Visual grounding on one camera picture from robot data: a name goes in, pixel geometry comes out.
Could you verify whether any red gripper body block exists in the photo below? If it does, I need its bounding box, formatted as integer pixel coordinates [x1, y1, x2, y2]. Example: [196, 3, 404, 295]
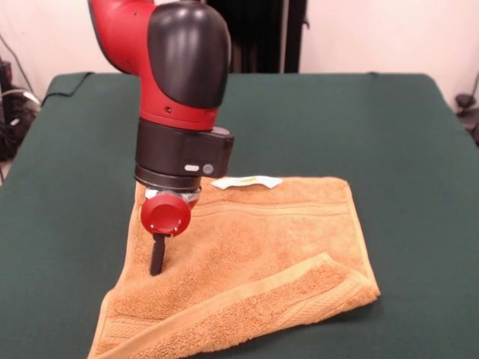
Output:
[139, 186, 203, 239]

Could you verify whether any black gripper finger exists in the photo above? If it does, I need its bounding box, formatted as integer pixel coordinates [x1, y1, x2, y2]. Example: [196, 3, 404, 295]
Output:
[149, 233, 168, 277]

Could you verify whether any black and white cable bundle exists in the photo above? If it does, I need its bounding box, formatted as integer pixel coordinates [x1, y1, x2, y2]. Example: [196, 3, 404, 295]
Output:
[0, 33, 43, 162]

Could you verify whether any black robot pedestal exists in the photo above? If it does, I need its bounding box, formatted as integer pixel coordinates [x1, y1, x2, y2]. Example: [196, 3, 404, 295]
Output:
[204, 0, 311, 75]

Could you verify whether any dark cable clump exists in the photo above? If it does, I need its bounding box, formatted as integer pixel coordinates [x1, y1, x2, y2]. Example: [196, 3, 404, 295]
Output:
[454, 93, 479, 147]

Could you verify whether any tan terry towel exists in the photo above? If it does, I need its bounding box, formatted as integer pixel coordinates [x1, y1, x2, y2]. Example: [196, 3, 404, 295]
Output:
[86, 175, 382, 359]

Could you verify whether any dark green table cloth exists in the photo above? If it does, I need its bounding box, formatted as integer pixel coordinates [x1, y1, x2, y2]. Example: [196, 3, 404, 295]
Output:
[0, 72, 479, 359]

